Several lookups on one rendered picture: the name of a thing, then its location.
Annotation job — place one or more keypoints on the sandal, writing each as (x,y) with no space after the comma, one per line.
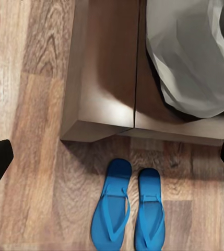
(109,219)
(150,229)

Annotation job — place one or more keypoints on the bed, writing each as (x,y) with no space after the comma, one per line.
(146,68)

